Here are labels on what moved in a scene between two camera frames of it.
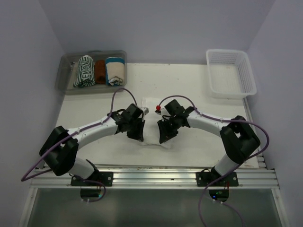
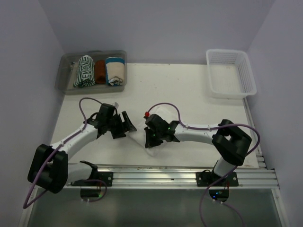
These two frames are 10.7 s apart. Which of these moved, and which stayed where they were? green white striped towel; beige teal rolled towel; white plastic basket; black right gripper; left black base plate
Moved: black right gripper
Stayed: beige teal rolled towel; white plastic basket; green white striped towel; left black base plate
